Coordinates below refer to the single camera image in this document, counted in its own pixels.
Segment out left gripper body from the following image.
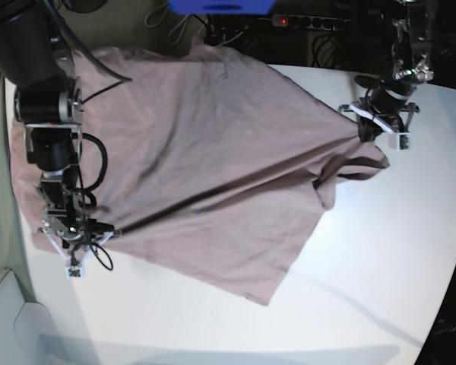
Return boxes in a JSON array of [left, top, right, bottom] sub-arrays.
[[365, 86, 413, 124]]

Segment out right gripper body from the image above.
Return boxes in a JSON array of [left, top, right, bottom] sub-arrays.
[[56, 224, 99, 255]]

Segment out mauve pink t-shirt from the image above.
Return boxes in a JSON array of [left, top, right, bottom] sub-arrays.
[[9, 44, 390, 307]]

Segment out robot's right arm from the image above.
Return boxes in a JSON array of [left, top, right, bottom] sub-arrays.
[[0, 1, 131, 258]]

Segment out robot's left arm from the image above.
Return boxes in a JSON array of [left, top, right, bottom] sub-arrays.
[[349, 1, 434, 150]]

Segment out black power strip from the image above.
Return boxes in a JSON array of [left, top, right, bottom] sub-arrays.
[[271, 14, 353, 31]]

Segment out blue box overhead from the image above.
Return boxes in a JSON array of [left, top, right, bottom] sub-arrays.
[[168, 0, 275, 14]]

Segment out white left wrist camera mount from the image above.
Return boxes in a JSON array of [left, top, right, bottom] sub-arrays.
[[337, 101, 420, 151]]

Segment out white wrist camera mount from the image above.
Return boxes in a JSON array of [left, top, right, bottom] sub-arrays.
[[337, 101, 420, 151], [38, 227, 122, 280]]

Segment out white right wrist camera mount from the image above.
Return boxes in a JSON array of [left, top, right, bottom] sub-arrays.
[[38, 227, 122, 280]]

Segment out grey white cable loops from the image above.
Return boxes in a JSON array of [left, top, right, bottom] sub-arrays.
[[144, 14, 252, 49]]

